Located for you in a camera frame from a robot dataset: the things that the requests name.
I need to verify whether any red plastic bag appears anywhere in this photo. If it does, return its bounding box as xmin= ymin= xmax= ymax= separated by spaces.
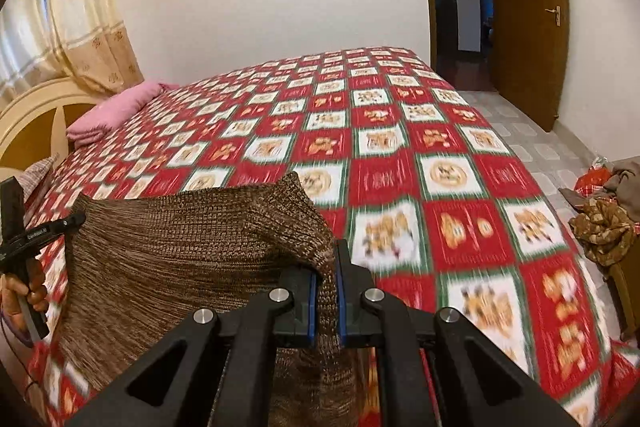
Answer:
xmin=574 ymin=167 xmax=613 ymax=195

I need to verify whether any striped pillow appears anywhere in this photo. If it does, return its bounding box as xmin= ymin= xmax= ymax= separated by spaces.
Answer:
xmin=15 ymin=157 xmax=56 ymax=202

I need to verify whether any cream wooden headboard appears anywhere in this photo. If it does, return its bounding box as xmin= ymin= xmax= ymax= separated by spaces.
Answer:
xmin=0 ymin=76 xmax=98 ymax=178

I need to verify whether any brown wooden cabinet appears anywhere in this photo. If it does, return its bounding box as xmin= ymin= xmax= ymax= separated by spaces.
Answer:
xmin=605 ymin=227 xmax=640 ymax=343

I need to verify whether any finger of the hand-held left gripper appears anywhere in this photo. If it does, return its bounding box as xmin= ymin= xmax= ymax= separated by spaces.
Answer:
xmin=22 ymin=212 xmax=87 ymax=244

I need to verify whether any brown patterned cloth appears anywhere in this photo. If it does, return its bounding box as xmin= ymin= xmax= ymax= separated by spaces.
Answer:
xmin=570 ymin=199 xmax=636 ymax=265

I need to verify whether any beige patterned curtain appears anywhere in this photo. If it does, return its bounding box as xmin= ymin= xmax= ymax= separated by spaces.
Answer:
xmin=0 ymin=0 xmax=143 ymax=100

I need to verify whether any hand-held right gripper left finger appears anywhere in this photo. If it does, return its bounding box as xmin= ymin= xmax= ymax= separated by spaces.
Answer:
xmin=65 ymin=269 xmax=321 ymax=427

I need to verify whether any pink folded blanket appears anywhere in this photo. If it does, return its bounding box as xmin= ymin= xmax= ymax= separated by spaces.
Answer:
xmin=66 ymin=81 xmax=181 ymax=145

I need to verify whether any brown knitted sweater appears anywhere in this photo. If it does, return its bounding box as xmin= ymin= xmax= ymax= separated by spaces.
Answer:
xmin=50 ymin=171 xmax=361 ymax=427

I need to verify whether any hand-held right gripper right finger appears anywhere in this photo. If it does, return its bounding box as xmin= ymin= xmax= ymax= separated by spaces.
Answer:
xmin=334 ymin=239 xmax=578 ymax=427

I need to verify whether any brown wooden door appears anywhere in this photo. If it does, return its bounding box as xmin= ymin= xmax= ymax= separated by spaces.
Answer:
xmin=482 ymin=0 xmax=571 ymax=132

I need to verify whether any person's left hand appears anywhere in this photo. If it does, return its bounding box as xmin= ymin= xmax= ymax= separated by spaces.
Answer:
xmin=0 ymin=257 xmax=51 ymax=343

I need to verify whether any red checked printed blanket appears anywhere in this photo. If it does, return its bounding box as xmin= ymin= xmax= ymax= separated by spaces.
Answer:
xmin=20 ymin=47 xmax=640 ymax=427

